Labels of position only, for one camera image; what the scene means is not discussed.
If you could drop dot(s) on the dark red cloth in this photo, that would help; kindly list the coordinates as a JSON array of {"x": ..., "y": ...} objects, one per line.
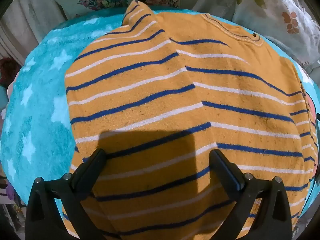
[{"x": 8, "y": 70}]

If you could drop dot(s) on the purple item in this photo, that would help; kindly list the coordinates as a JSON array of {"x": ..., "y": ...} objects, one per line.
[{"x": 10, "y": 188}]

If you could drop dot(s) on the teal star blanket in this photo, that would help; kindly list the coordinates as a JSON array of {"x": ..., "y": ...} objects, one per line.
[{"x": 37, "y": 117}]

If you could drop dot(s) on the white leaf print pillow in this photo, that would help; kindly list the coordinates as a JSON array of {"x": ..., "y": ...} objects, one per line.
[{"x": 287, "y": 17}]

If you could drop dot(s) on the orange striped shirt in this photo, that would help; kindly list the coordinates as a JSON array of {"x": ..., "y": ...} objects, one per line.
[{"x": 175, "y": 92}]

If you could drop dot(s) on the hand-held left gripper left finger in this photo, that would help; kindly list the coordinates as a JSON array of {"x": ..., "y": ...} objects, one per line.
[{"x": 97, "y": 162}]

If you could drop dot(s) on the beige curtain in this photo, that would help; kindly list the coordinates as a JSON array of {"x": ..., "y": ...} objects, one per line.
[{"x": 30, "y": 17}]

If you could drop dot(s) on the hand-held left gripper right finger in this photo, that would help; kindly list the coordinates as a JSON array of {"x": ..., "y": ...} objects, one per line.
[{"x": 232, "y": 172}]

